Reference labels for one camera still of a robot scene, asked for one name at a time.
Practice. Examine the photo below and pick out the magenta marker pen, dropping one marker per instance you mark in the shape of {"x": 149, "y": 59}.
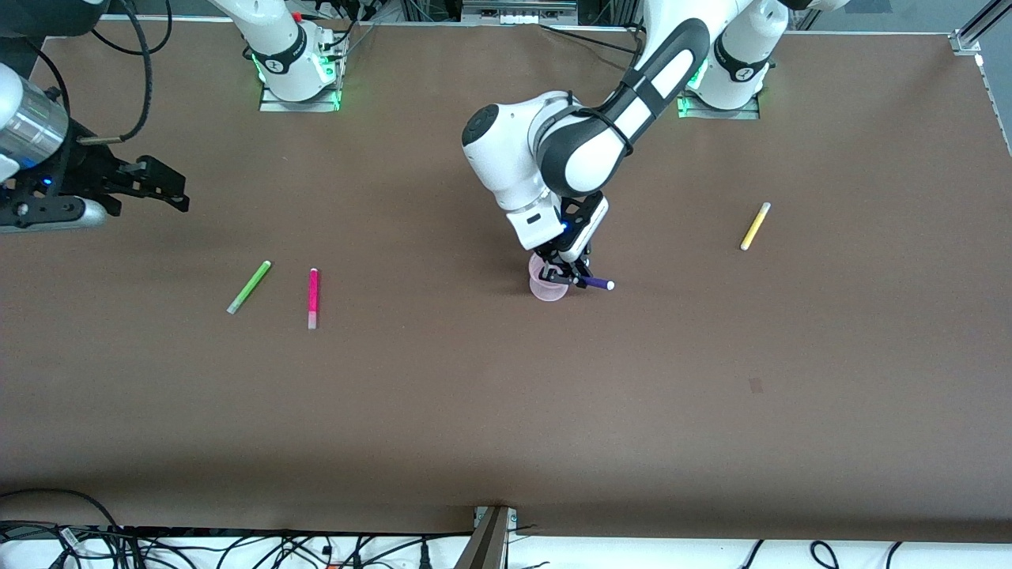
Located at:
{"x": 313, "y": 296}

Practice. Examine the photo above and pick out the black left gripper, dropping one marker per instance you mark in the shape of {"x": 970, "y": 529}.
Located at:
{"x": 571, "y": 254}

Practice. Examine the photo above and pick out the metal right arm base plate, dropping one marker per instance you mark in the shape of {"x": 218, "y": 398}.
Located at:
{"x": 277, "y": 105}

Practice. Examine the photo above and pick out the purple marker pen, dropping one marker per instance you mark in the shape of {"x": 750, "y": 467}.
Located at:
{"x": 599, "y": 282}

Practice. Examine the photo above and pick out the aluminium frame profile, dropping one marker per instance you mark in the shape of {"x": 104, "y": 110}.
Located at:
{"x": 968, "y": 39}

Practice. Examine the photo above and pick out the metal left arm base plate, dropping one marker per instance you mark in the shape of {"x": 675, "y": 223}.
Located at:
{"x": 711, "y": 113}

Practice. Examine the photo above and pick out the green marker pen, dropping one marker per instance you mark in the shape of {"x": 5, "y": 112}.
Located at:
{"x": 249, "y": 287}

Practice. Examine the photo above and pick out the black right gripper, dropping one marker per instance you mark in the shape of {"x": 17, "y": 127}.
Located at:
{"x": 84, "y": 167}

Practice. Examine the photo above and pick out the yellow marker pen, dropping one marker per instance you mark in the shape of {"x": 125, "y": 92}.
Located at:
{"x": 755, "y": 226}

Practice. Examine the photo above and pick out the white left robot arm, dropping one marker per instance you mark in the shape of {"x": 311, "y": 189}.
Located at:
{"x": 514, "y": 150}

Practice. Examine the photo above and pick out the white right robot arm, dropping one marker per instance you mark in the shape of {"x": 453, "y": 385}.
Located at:
{"x": 277, "y": 39}

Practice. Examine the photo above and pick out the pink plastic cup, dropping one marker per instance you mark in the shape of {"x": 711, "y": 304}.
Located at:
{"x": 545, "y": 292}

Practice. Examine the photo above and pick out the white power strip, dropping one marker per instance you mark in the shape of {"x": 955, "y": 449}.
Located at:
{"x": 518, "y": 16}

